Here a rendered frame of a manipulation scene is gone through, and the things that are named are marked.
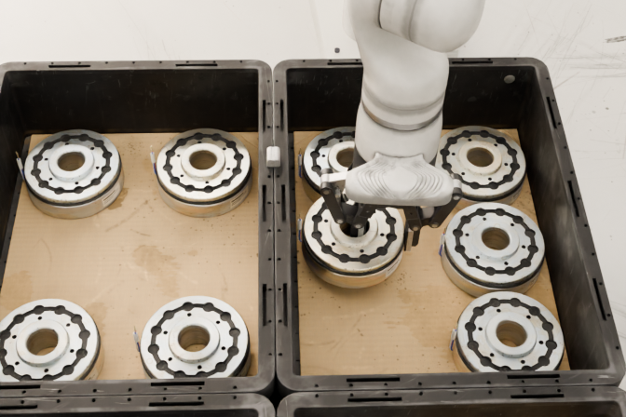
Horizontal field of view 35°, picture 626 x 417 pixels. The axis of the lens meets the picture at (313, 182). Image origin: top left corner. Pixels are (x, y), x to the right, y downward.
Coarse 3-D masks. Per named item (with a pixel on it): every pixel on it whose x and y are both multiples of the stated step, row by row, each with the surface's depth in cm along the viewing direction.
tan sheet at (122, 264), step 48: (144, 144) 113; (144, 192) 108; (48, 240) 104; (96, 240) 104; (144, 240) 104; (192, 240) 104; (240, 240) 104; (48, 288) 100; (96, 288) 100; (144, 288) 100; (192, 288) 100; (240, 288) 101
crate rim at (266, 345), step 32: (0, 64) 106; (32, 64) 106; (64, 64) 106; (96, 64) 106; (128, 64) 107; (160, 64) 107; (192, 64) 107; (224, 64) 107; (256, 64) 107; (0, 96) 104; (0, 384) 82; (32, 384) 82; (64, 384) 82; (96, 384) 82; (128, 384) 82; (160, 384) 83; (224, 384) 83; (256, 384) 83
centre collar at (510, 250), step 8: (480, 224) 102; (488, 224) 102; (496, 224) 102; (504, 224) 102; (472, 232) 102; (480, 232) 101; (504, 232) 102; (512, 232) 101; (472, 240) 101; (480, 240) 100; (512, 240) 100; (480, 248) 100; (488, 248) 100; (512, 248) 100; (488, 256) 99; (496, 256) 99; (504, 256) 99
